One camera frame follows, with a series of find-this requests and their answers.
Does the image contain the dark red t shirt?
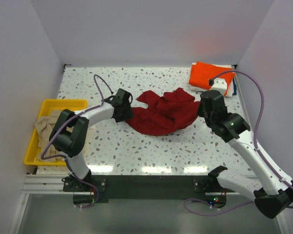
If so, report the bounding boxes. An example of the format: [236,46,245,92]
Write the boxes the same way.
[126,88,200,136]

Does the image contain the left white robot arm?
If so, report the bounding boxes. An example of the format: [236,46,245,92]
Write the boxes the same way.
[49,89,134,191]

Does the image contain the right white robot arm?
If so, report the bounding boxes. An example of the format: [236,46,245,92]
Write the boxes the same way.
[197,90,293,218]

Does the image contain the folded white t shirt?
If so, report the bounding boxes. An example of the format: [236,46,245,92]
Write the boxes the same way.
[190,62,237,98]

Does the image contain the folded blue t shirt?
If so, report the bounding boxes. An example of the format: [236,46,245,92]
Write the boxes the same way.
[232,78,237,96]

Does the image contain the folded orange t shirt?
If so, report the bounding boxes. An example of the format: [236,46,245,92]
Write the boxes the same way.
[188,61,235,96]

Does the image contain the yellow plastic tray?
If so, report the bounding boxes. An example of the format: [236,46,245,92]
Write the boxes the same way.
[23,99,87,166]

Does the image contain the beige t shirt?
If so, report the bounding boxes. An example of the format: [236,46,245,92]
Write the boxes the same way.
[35,110,62,162]

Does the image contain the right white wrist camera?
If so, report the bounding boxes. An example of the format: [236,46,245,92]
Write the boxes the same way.
[209,78,228,96]

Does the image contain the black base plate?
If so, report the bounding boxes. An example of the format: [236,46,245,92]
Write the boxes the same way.
[62,175,227,208]

